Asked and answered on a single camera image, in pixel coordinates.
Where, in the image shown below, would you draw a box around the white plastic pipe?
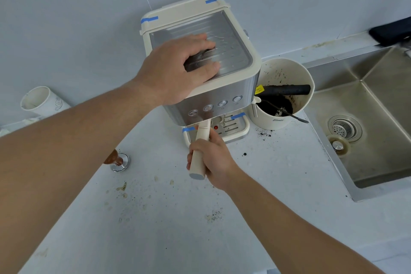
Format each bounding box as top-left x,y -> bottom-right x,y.
20,86 -> 72,121

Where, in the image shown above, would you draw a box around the person's left forearm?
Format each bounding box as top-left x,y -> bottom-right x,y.
0,79 -> 162,274

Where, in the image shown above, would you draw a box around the stainless steel sink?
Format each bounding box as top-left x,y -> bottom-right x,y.
302,45 -> 411,203

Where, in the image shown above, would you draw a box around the portafilter with cream handle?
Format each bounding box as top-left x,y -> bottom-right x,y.
187,119 -> 212,180

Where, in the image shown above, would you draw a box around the person's right hand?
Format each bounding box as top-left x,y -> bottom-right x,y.
186,128 -> 245,192

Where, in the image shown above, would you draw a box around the metal spoon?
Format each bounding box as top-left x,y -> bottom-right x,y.
263,99 -> 309,124

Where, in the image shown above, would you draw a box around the wooden handled coffee tamper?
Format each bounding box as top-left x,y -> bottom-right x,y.
103,149 -> 130,173

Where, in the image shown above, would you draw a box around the person's left hand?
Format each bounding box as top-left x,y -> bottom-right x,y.
133,34 -> 221,106

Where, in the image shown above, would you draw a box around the cream knock box bin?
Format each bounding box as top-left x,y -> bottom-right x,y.
255,58 -> 315,131

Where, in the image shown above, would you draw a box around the sink drain strainer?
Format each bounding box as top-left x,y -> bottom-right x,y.
328,115 -> 363,141

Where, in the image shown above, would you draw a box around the black knock bar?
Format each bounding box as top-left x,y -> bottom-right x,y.
257,84 -> 311,96

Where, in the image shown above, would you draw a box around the used coffee grounds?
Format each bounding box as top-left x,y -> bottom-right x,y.
259,93 -> 293,116

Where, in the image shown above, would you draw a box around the person's right forearm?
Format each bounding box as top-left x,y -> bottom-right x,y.
225,170 -> 384,274

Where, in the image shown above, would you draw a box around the black flat object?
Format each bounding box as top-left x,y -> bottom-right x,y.
369,17 -> 411,47

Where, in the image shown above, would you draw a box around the sink drain plug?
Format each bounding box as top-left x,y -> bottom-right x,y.
326,134 -> 352,158

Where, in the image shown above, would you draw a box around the cream and steel espresso machine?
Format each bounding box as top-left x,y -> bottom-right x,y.
140,0 -> 262,149

